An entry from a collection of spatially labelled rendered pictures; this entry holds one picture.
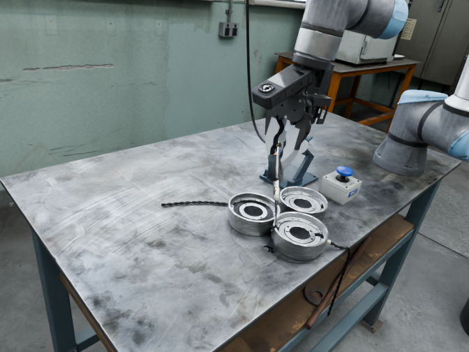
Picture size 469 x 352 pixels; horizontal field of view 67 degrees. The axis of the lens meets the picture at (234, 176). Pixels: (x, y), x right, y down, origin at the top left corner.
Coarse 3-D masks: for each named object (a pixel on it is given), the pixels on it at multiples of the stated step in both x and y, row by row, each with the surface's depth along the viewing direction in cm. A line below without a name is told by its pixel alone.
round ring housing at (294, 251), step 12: (288, 216) 71; (300, 216) 71; (276, 228) 68; (288, 228) 68; (300, 228) 69; (324, 228) 68; (276, 240) 65; (288, 240) 63; (300, 240) 65; (312, 240) 65; (324, 240) 64; (288, 252) 63; (300, 252) 63; (312, 252) 63
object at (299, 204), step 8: (288, 192) 80; (296, 192) 81; (304, 192) 81; (312, 192) 80; (280, 200) 75; (296, 200) 78; (304, 200) 78; (312, 200) 78; (320, 200) 78; (280, 208) 75; (288, 208) 73; (296, 208) 74; (304, 208) 79; (312, 208) 76; (312, 216) 72; (320, 216) 73
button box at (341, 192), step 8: (328, 176) 86; (336, 176) 86; (320, 184) 86; (328, 184) 85; (336, 184) 83; (344, 184) 83; (352, 184) 84; (360, 184) 86; (320, 192) 87; (328, 192) 85; (336, 192) 83; (344, 192) 82; (352, 192) 84; (336, 200) 84; (344, 200) 83
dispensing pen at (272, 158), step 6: (276, 150) 70; (270, 156) 69; (270, 162) 68; (270, 168) 68; (270, 174) 68; (270, 180) 70; (276, 180) 69; (276, 186) 68; (276, 192) 68; (276, 198) 68; (276, 204) 68; (276, 210) 68; (276, 216) 68
